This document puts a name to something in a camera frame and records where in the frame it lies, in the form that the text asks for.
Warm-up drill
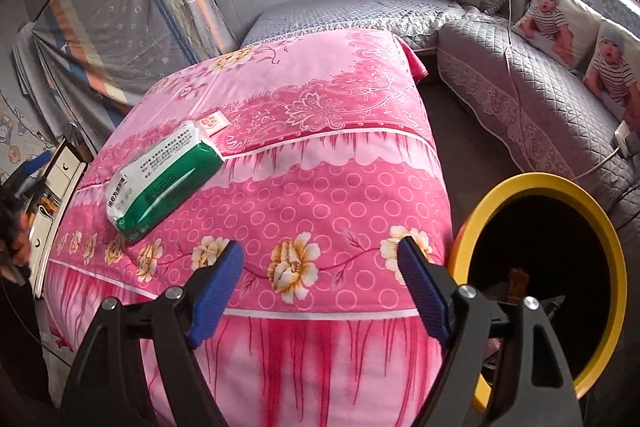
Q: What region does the pink floral blanket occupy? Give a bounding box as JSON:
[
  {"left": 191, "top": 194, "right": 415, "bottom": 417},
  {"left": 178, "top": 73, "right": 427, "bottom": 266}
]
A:
[{"left": 37, "top": 27, "right": 456, "bottom": 427}]

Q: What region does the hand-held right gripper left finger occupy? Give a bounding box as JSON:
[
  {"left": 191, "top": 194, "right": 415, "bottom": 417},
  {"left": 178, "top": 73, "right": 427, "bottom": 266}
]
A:
[{"left": 59, "top": 239, "right": 246, "bottom": 427}]

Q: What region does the pink paw print packet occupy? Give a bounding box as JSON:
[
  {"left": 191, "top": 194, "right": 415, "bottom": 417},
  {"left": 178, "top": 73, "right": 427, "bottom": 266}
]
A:
[{"left": 197, "top": 109, "right": 232, "bottom": 138}]

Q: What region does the person's left forearm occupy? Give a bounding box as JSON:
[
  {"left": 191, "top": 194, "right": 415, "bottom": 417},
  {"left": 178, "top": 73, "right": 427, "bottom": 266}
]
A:
[{"left": 0, "top": 267, "right": 57, "bottom": 408}]

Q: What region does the baby print pillow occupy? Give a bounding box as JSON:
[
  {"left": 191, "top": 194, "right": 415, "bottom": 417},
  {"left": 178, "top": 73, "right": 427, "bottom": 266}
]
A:
[
  {"left": 514, "top": 0, "right": 601, "bottom": 72},
  {"left": 582, "top": 19, "right": 640, "bottom": 128}
]

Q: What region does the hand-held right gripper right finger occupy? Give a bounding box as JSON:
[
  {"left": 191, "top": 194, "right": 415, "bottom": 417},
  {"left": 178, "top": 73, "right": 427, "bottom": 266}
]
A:
[{"left": 397, "top": 234, "right": 586, "bottom": 427}]

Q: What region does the grey quilted sofa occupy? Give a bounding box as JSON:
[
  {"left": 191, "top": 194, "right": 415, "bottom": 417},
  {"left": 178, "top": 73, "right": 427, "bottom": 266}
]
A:
[{"left": 240, "top": 0, "right": 640, "bottom": 233}]

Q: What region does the yellow rimmed black bin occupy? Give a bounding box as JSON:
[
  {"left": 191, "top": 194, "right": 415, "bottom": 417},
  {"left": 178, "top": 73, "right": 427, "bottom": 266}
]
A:
[{"left": 446, "top": 173, "right": 628, "bottom": 414}]

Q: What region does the white green tissue pack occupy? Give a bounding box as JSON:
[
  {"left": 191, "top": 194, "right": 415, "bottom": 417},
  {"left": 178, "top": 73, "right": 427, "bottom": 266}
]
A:
[{"left": 105, "top": 119, "right": 225, "bottom": 244}]

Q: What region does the person's left hand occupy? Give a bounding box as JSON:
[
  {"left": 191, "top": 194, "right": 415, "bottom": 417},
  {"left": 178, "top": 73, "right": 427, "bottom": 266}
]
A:
[{"left": 11, "top": 207, "right": 35, "bottom": 265}]

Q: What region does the striped grey cloth cover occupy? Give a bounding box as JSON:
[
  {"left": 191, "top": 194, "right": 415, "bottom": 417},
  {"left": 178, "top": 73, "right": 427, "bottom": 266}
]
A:
[{"left": 12, "top": 0, "right": 239, "bottom": 158}]

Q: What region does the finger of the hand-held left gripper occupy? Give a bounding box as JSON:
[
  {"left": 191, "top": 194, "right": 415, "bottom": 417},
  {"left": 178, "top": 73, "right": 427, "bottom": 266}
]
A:
[{"left": 10, "top": 151, "right": 52, "bottom": 194}]

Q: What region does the cartoon wall sticker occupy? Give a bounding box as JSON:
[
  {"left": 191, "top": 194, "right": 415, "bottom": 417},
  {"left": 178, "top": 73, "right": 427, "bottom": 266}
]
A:
[{"left": 0, "top": 91, "right": 57, "bottom": 188}]

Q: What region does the white power adapter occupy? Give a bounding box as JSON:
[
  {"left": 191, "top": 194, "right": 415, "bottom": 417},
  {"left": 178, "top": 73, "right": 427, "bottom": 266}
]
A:
[{"left": 612, "top": 122, "right": 635, "bottom": 158}]

